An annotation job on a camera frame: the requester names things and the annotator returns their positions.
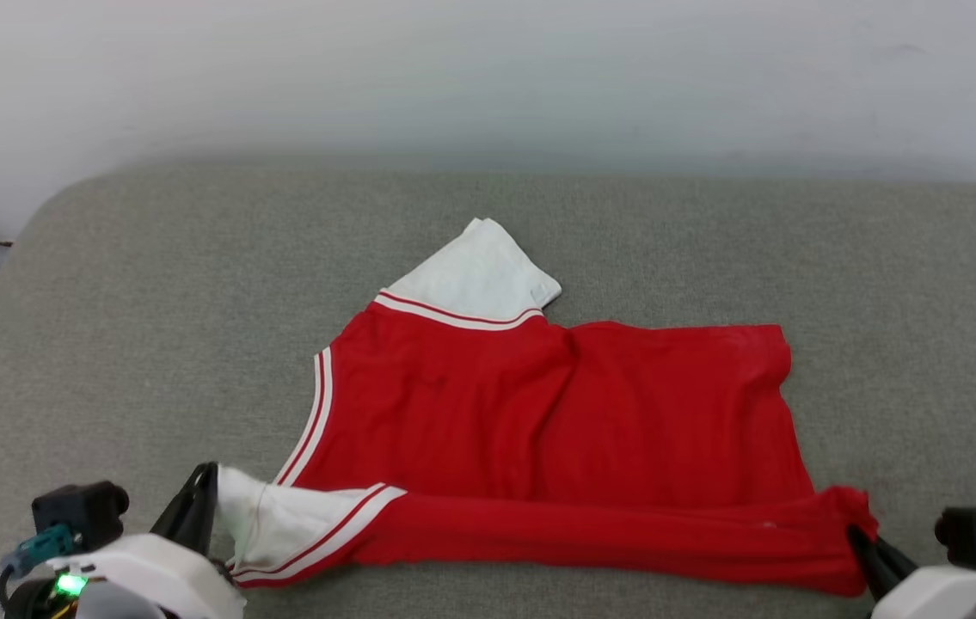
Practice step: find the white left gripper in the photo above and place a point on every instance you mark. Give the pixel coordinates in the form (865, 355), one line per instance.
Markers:
(144, 576)

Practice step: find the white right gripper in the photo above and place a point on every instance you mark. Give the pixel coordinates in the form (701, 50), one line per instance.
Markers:
(943, 597)

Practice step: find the red and white garment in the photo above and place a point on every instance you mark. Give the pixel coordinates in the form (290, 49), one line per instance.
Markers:
(556, 413)

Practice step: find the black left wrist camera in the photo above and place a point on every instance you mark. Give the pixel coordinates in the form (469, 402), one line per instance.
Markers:
(79, 511)

